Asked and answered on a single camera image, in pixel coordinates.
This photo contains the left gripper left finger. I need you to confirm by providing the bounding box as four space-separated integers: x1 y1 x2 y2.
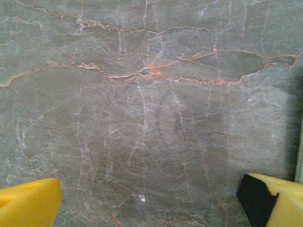
0 177 63 227

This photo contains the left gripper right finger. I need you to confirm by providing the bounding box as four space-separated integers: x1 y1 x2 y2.
236 173 303 227

